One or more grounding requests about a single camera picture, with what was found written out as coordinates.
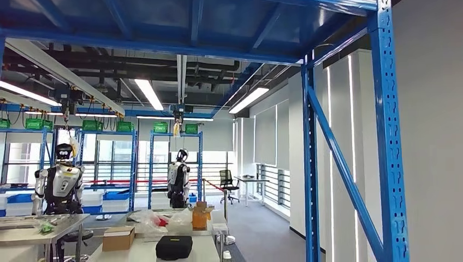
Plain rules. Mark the steel table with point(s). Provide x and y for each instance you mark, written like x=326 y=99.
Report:
x=218 y=217

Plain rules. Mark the blue steel shelving rack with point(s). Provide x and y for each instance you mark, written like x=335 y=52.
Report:
x=144 y=44
x=133 y=170
x=43 y=152
x=200 y=170

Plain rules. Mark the black mesh office chair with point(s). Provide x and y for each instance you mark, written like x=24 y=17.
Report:
x=228 y=179

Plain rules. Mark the long ceiling light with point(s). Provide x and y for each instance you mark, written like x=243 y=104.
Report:
x=43 y=113
x=149 y=94
x=249 y=100
x=25 y=92
x=198 y=119
x=96 y=115
x=155 y=117

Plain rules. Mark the chrome stanchion post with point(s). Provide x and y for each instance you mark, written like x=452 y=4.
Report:
x=225 y=217

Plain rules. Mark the black overhead hoist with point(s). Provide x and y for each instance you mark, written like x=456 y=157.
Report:
x=181 y=110
x=68 y=97

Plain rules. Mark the brown cardboard box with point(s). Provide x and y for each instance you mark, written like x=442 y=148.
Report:
x=117 y=240

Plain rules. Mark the green plastic storage crate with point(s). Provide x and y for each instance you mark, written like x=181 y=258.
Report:
x=191 y=128
x=160 y=127
x=33 y=124
x=125 y=126
x=4 y=123
x=47 y=125
x=92 y=125

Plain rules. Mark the grey metal railing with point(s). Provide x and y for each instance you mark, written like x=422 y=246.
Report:
x=275 y=188

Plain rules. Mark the orange cardboard box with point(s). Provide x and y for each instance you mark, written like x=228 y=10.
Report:
x=199 y=218

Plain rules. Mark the green plastic bag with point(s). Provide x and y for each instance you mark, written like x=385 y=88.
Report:
x=46 y=227

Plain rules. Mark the steel workbench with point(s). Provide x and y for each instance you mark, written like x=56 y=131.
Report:
x=21 y=231

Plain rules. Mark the silver black humanoid robot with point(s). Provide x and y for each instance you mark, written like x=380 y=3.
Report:
x=178 y=180
x=65 y=184

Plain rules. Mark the white plastic bin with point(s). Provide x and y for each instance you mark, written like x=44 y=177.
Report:
x=91 y=198
x=115 y=206

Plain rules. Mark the white overhead crane rail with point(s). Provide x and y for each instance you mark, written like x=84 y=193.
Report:
x=181 y=79
x=72 y=81

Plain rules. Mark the white table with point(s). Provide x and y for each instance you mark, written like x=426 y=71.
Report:
x=144 y=255

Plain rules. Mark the pale hanging tag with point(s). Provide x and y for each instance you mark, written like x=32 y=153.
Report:
x=74 y=146

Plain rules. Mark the black round stool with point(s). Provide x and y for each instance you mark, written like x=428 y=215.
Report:
x=77 y=235

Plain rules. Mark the yellow hanging tag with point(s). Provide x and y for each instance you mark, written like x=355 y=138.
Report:
x=176 y=129

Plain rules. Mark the vertical wall light strip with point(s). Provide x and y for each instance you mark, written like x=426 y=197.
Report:
x=351 y=108
x=328 y=94

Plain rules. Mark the blue plastic bin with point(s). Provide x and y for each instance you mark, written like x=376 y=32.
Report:
x=115 y=195
x=20 y=198

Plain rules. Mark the clear plastic bags pile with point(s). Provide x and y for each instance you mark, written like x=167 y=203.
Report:
x=148 y=222

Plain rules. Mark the black zippered carrying case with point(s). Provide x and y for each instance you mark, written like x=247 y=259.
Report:
x=173 y=247

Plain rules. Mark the white standing desk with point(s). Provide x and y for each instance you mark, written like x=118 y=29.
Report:
x=251 y=179

